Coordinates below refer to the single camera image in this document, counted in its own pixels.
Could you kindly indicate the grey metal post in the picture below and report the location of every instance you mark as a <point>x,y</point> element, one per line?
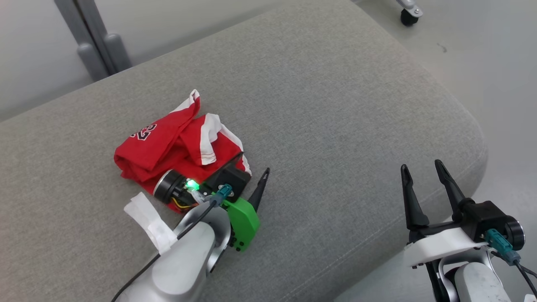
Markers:
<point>94,46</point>

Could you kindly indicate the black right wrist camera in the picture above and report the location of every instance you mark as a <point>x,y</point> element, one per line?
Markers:
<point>486,216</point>

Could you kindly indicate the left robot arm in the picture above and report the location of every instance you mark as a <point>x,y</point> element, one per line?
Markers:
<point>184,268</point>

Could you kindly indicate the black caster wheel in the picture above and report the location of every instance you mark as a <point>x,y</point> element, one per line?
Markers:
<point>409,16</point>

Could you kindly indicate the white tape strip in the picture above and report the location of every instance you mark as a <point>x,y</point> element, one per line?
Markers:
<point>151,222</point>

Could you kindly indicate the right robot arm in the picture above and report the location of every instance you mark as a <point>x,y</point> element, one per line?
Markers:
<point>478,281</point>

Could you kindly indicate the grey fabric sofa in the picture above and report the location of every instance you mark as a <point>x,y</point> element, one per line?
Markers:
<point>314,105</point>

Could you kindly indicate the red basketball jersey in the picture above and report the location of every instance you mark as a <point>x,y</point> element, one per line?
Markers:
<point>155,147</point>

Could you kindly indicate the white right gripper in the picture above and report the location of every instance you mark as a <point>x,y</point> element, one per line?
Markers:
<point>440,245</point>

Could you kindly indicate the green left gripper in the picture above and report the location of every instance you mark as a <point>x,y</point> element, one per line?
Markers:
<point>245,222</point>

